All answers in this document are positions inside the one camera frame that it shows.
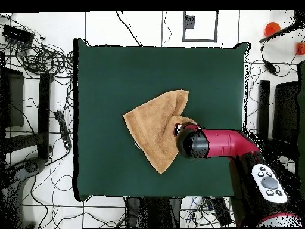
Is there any tan terry towel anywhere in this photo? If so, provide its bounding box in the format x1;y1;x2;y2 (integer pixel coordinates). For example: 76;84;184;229
123;89;198;175

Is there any dark green table cloth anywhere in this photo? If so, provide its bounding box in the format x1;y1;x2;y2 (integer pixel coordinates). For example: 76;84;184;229
72;38;251;202

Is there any black power strip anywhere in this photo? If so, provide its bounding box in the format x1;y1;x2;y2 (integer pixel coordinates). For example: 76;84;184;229
54;110;73;151

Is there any tangled black cable bundle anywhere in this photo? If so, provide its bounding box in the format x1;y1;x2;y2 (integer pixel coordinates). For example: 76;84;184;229
0;14;74;79

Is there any grey square frame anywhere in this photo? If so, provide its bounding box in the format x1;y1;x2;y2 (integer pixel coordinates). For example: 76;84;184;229
182;10;219;43

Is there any grey chair base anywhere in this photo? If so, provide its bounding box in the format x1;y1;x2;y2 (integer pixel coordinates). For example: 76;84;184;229
0;156;47;228

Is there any black power adapter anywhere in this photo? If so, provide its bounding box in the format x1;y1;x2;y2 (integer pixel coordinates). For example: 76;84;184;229
263;60;279;76

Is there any black electronics box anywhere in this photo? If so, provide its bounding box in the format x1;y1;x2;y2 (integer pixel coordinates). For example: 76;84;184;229
1;24;35;46

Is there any black flat panel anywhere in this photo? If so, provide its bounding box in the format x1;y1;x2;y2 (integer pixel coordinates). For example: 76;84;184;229
0;52;25;128
272;80;301;144

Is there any dark green cloth piece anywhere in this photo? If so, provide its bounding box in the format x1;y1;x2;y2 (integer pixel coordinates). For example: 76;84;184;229
296;60;305;191

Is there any black upright bar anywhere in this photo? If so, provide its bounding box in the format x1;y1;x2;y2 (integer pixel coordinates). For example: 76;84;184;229
36;72;54;160
257;79;271;141

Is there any orange cup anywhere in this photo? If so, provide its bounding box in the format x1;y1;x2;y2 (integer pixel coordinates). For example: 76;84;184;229
263;21;281;38

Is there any black rod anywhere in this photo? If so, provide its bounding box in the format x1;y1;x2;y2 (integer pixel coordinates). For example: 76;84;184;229
259;20;305;44

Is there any dark grey square block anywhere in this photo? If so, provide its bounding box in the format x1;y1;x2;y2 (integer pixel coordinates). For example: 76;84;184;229
182;14;195;30

